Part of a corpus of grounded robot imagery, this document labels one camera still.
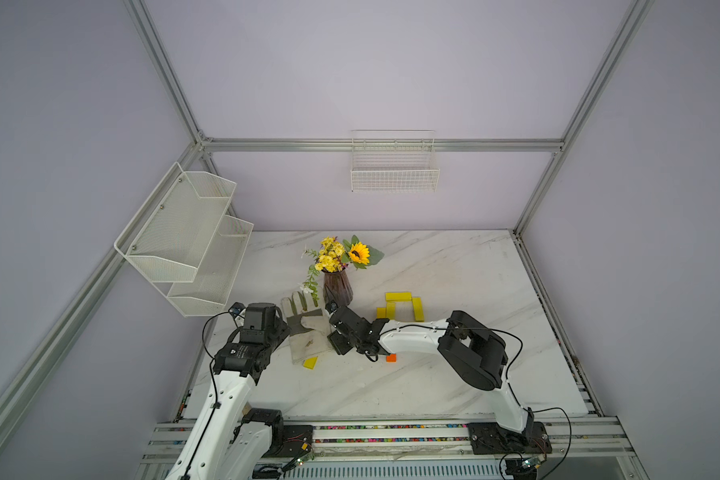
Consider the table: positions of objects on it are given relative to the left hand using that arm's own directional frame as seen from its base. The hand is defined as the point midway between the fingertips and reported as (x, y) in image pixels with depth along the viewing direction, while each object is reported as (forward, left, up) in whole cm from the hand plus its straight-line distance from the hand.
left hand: (279, 330), depth 80 cm
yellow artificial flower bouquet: (+16, -15, +13) cm, 25 cm away
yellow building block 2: (+13, -32, -12) cm, 37 cm away
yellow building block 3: (+12, -28, -11) cm, 33 cm away
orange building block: (-3, -31, -13) cm, 34 cm away
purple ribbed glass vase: (+15, -15, -2) cm, 21 cm away
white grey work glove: (+6, -5, -12) cm, 14 cm away
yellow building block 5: (-4, -7, -12) cm, 15 cm away
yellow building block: (+19, -35, -12) cm, 41 cm away
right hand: (+5, -16, -13) cm, 21 cm away
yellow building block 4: (+15, -41, -12) cm, 45 cm away
